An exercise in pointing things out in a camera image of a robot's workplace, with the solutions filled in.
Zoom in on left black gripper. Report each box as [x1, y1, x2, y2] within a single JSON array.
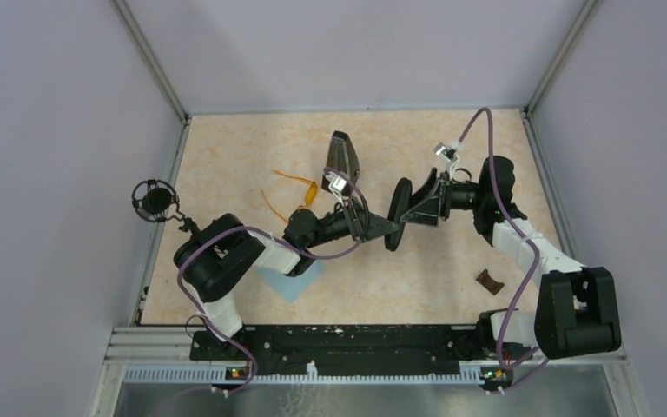
[[305, 195, 400, 248]]

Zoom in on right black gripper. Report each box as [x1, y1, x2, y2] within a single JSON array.
[[399, 168, 487, 227]]

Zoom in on black microphone on tripod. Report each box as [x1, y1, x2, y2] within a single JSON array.
[[131, 179, 200, 235]]

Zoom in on black glasses case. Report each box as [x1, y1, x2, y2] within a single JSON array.
[[384, 177, 413, 252]]

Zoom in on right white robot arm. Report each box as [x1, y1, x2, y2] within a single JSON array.
[[388, 156, 622, 360]]

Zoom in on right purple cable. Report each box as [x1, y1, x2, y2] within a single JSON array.
[[457, 107, 551, 395]]

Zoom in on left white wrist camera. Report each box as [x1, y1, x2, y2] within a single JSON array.
[[326, 174, 350, 202]]

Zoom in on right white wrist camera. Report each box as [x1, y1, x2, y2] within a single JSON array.
[[433, 141, 462, 179]]

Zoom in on orange sunglasses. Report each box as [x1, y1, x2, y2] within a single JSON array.
[[260, 169, 320, 223]]

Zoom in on black metronome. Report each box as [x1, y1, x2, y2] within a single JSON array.
[[324, 130, 360, 196]]

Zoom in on small brown holder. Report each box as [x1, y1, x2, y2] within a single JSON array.
[[475, 268, 505, 295]]

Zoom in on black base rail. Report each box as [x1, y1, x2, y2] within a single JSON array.
[[189, 323, 533, 381]]

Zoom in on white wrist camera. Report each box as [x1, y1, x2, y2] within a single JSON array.
[[433, 141, 462, 179], [326, 174, 350, 202]]

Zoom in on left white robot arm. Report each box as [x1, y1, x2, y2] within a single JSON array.
[[173, 200, 404, 359]]

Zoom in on blue cleaning cloth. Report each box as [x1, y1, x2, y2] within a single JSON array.
[[257, 261, 325, 303]]

